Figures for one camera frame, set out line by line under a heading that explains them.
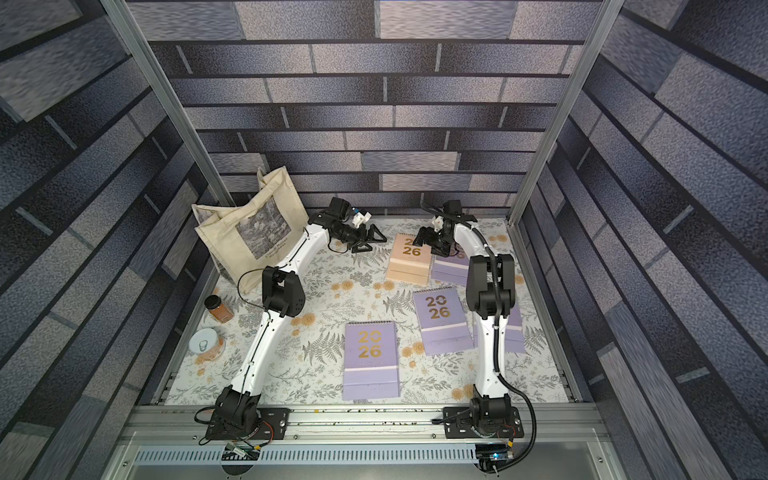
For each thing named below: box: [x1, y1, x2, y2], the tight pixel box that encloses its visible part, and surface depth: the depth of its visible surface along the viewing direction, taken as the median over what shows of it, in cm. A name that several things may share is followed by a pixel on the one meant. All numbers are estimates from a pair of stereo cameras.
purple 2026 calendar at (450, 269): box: [430, 252, 469, 287], surface depth 108 cm
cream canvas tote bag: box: [192, 166, 309, 294], surface depth 95 cm
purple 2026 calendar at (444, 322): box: [413, 286, 475, 356], surface depth 93 cm
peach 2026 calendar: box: [386, 233, 432, 285], surface depth 109 cm
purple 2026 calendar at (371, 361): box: [343, 321, 400, 401], surface depth 85 cm
